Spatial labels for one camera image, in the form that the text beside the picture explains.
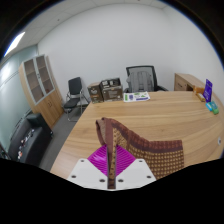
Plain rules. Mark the small blue box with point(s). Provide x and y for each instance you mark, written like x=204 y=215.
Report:
x=209 y=106

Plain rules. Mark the purple standing sign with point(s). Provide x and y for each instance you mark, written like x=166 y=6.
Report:
x=208 y=90

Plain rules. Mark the low wooden side cabinet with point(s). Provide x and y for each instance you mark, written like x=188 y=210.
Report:
x=185 y=82

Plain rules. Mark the black visitor chair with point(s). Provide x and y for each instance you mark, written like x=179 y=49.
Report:
x=75 y=96

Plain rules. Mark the brown patterned towel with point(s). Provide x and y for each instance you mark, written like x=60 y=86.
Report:
x=160 y=156

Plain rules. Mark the large brown cardboard box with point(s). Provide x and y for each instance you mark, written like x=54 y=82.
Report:
x=111 y=90

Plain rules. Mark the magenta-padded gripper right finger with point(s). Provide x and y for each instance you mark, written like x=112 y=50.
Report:
x=136 y=171

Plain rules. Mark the black sofa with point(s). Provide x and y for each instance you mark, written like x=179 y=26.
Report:
x=30 y=143

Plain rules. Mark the wooden cabinet with glass doors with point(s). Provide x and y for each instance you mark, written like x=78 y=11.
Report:
x=41 y=90

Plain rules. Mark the white printed leaflet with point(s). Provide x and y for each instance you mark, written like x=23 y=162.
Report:
x=136 y=97

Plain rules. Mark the black mesh office chair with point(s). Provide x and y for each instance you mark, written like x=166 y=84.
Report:
x=141 y=80

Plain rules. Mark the ceiling light panel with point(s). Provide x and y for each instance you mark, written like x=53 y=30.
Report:
x=15 y=43

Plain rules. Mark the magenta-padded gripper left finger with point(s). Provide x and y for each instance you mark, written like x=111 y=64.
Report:
x=83 y=171

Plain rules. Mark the small tan box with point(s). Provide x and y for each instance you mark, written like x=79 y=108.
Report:
x=200 y=97

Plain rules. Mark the small orange box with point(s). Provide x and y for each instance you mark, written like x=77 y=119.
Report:
x=199 y=89

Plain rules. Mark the small green box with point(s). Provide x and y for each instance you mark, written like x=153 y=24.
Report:
x=215 y=108

